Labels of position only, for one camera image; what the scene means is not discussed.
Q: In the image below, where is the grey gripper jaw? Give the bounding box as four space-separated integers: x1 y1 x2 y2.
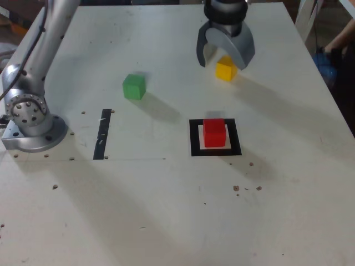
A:
206 23 256 71
195 23 212 68

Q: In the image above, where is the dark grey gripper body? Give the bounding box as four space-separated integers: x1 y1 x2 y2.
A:
210 23 241 38

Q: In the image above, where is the yellow cube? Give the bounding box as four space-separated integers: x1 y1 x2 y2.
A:
215 55 239 81

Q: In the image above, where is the green cube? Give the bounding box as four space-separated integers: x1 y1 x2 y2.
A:
122 73 147 100

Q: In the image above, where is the red cube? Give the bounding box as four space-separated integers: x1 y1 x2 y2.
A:
202 118 227 148

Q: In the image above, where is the black tape square outline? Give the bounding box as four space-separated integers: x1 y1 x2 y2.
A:
189 118 242 157

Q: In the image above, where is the blue bag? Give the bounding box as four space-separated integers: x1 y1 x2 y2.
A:
312 51 338 80

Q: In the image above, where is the person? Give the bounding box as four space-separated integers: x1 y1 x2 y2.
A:
323 18 355 136

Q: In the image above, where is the white bar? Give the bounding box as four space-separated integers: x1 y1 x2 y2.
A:
338 0 355 17

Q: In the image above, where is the black tape strip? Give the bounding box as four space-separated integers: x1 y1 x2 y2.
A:
93 109 112 161

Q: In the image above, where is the brown cardboard box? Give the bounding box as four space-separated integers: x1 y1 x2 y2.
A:
0 11 36 38

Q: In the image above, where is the white frame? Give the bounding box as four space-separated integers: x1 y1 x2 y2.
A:
294 0 325 44

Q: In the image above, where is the thin dark hanging cable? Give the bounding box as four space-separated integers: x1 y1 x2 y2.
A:
312 0 320 53

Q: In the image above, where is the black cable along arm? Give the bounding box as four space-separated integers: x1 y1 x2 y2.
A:
0 5 48 100

